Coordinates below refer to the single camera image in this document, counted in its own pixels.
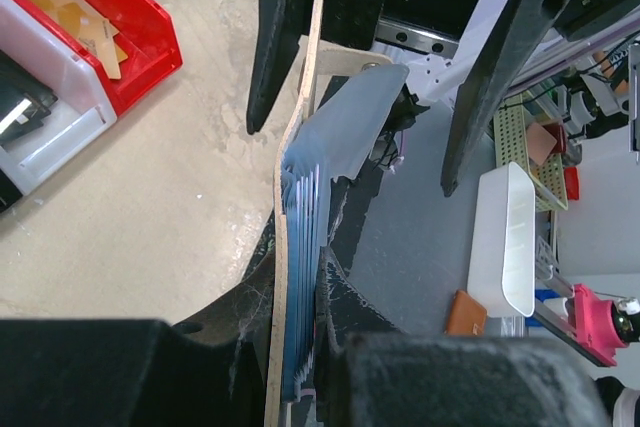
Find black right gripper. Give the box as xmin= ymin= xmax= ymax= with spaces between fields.
xmin=246 ymin=0 xmax=569 ymax=197

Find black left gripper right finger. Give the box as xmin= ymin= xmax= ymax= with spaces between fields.
xmin=314 ymin=248 xmax=611 ymax=426

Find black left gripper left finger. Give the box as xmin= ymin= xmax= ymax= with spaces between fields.
xmin=1 ymin=221 xmax=275 ymax=426

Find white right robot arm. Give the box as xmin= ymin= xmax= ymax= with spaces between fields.
xmin=246 ymin=0 xmax=578 ymax=194

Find gold VIP cards stack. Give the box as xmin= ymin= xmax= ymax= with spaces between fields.
xmin=30 ymin=0 xmax=128 ymax=80

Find orange leather wallet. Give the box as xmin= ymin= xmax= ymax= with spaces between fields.
xmin=445 ymin=290 xmax=488 ymax=336

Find yellow perforated basket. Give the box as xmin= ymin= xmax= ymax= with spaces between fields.
xmin=493 ymin=95 xmax=569 ymax=212

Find white oblong tray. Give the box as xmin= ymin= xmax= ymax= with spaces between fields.
xmin=467 ymin=162 xmax=536 ymax=318

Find pink plastic fixture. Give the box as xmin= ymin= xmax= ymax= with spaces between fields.
xmin=573 ymin=284 xmax=628 ymax=367

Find red plastic bin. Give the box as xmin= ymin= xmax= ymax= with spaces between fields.
xmin=0 ymin=0 xmax=184 ymax=122

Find black plastic bin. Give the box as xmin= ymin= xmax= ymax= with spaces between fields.
xmin=0 ymin=51 xmax=61 ymax=213

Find white plastic bin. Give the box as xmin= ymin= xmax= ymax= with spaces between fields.
xmin=1 ymin=0 xmax=117 ymax=211

